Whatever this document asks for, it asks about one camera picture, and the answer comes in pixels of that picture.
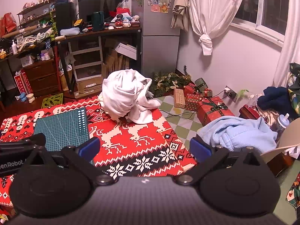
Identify light blue pouch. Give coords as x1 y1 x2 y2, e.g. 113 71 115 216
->
60 27 81 36

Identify wall socket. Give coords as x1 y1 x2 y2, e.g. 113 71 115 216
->
223 85 239 103

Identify white printed carton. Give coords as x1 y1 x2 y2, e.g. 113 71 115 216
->
21 55 36 67

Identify large red gift box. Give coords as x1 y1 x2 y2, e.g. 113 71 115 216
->
197 96 236 126

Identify wooden drawer cabinet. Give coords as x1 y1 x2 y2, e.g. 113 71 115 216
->
23 60 62 97

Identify small red gift box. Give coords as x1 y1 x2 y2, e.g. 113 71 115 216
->
184 84 197 96

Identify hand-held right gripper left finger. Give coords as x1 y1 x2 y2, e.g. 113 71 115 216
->
26 136 118 186

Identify black shelf desk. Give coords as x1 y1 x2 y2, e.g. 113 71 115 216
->
0 0 61 106

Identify red sign box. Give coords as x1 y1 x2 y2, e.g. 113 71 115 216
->
14 74 25 95
21 71 35 94

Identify black monitor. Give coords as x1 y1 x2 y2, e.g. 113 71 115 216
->
78 0 129 23

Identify white cardboard box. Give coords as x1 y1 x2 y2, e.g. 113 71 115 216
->
114 42 138 61

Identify window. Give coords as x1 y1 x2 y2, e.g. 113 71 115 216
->
231 0 290 49

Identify lime green folding rack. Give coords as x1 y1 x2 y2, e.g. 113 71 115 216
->
49 10 58 41

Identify white plastic drawer unit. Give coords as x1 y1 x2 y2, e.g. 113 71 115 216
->
67 37 104 82

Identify red pole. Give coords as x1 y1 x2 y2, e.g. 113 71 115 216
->
53 41 59 87

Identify flat cardboard box pile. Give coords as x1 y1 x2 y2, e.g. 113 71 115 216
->
74 76 104 99

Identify lime green perforated board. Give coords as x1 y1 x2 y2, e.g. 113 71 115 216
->
41 93 64 110

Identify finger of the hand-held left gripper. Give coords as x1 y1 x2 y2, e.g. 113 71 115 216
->
0 133 47 153

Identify dark green kettle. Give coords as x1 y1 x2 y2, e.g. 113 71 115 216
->
92 11 105 32

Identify black computer case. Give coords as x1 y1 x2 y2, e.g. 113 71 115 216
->
55 2 79 30

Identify red dotted gift box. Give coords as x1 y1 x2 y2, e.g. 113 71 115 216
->
185 94 203 112

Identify navy fluffy cloth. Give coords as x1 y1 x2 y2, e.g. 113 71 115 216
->
256 86 297 118

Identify white curtain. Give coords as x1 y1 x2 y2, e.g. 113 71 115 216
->
189 0 249 56
273 0 300 88

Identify clear bottle blue lid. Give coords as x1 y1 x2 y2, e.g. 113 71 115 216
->
277 113 291 134

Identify cluster of small figurines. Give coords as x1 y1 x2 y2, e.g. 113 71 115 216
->
114 13 141 29

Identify red paper bag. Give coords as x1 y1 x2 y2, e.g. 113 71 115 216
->
0 12 17 38

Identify christmas wreath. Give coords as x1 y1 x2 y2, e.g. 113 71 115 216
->
150 65 192 98

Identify upright folded cardboard boxes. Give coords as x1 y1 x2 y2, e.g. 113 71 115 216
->
101 48 130 78

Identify light blue blanket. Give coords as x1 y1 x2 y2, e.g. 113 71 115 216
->
198 116 278 152

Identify green cutting mat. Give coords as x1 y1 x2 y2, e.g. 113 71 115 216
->
33 107 94 167

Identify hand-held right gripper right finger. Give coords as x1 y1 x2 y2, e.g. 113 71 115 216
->
175 135 275 185

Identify brown cardboard tube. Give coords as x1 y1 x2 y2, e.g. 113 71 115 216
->
2 25 39 39

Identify beige tied curtain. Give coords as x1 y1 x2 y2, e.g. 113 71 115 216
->
171 0 190 32

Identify green checkered rug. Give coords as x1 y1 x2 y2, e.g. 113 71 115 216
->
155 95 207 151

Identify green printed cloth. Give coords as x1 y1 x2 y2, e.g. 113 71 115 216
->
288 62 300 118

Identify red patterned blanket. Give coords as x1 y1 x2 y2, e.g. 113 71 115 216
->
0 94 197 218

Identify grey refrigerator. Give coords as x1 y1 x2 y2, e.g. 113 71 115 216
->
131 0 181 77

